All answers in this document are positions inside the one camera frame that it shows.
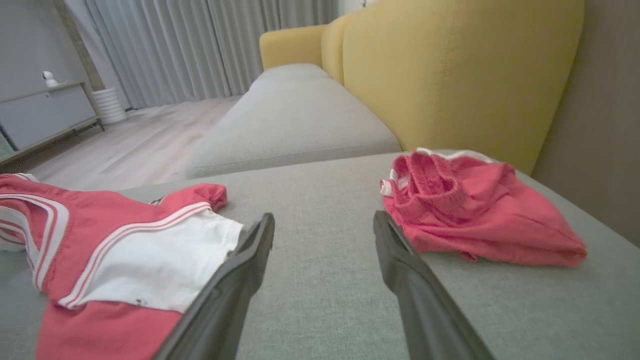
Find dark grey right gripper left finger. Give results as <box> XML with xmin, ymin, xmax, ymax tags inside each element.
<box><xmin>152</xmin><ymin>212</ymin><xmax>276</xmax><ymax>360</ymax></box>

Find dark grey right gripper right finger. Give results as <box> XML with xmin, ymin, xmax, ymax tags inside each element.
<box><xmin>372</xmin><ymin>210</ymin><xmax>496</xmax><ymax>360</ymax></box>

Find red shorts with white stripe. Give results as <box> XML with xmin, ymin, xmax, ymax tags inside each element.
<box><xmin>379</xmin><ymin>147</ymin><xmax>588</xmax><ymax>268</ymax></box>

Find red jersey with white sleeves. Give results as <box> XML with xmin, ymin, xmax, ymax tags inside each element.
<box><xmin>0</xmin><ymin>172</ymin><xmax>246</xmax><ymax>360</ymax></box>

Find grey sofa chaise seat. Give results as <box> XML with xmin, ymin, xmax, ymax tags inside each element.
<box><xmin>0</xmin><ymin>149</ymin><xmax>640</xmax><ymax>360</ymax></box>

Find long grey sofa seat cushion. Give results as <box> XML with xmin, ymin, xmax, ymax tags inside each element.
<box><xmin>185</xmin><ymin>76</ymin><xmax>402</xmax><ymax>180</ymax></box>

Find white ribbed plant pot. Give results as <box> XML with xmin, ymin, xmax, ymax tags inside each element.
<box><xmin>91</xmin><ymin>87</ymin><xmax>128</xmax><ymax>125</ymax></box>

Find short grey sofa seat cushion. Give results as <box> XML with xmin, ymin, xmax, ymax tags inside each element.
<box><xmin>248</xmin><ymin>62</ymin><xmax>331</xmax><ymax>86</ymax></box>

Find grey pleated curtain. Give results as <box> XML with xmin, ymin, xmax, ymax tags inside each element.
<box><xmin>65</xmin><ymin>0</ymin><xmax>341</xmax><ymax>109</ymax></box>

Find grey low tv cabinet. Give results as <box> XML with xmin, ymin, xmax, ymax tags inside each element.
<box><xmin>0</xmin><ymin>81</ymin><xmax>106</xmax><ymax>167</ymax></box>

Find yellow sofa armrest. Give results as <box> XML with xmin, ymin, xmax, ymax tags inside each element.
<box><xmin>259</xmin><ymin>25</ymin><xmax>328</xmax><ymax>71</ymax></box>

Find narrow yellow sofa back cushion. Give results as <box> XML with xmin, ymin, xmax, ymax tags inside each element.
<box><xmin>320</xmin><ymin>12</ymin><xmax>351</xmax><ymax>86</ymax></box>

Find indoor tree plant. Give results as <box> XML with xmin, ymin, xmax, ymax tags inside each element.
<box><xmin>52</xmin><ymin>0</ymin><xmax>106</xmax><ymax>93</ymax></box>

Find small white security camera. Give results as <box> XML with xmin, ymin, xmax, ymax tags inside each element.
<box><xmin>41</xmin><ymin>70</ymin><xmax>68</xmax><ymax>89</ymax></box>

